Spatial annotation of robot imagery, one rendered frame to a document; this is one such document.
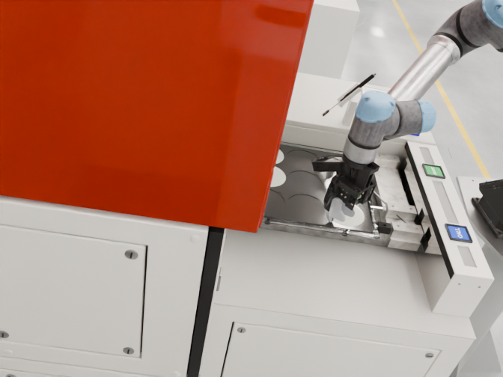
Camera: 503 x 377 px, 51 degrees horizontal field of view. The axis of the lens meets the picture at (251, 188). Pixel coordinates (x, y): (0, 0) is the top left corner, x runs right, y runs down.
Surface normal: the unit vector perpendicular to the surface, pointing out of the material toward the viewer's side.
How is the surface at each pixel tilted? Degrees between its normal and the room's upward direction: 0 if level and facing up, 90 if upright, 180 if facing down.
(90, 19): 90
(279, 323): 90
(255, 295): 0
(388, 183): 0
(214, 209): 90
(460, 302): 90
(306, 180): 0
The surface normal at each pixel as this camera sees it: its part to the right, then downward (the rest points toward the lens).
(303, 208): 0.16, -0.78
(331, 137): -0.04, 0.61
